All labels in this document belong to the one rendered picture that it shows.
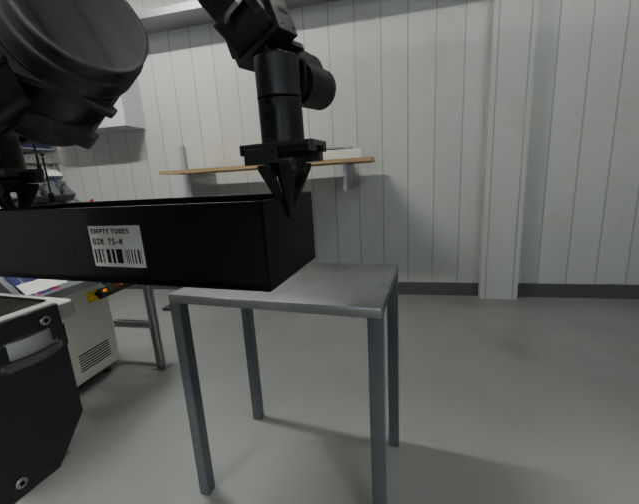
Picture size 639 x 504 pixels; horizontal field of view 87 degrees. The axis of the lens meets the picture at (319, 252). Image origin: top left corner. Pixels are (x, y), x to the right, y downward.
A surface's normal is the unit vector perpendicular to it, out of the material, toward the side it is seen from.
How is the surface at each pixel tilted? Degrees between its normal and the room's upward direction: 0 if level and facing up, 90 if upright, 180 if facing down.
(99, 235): 90
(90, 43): 69
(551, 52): 90
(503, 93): 90
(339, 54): 90
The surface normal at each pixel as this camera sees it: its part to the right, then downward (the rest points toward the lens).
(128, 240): -0.31, 0.23
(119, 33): 0.75, -0.27
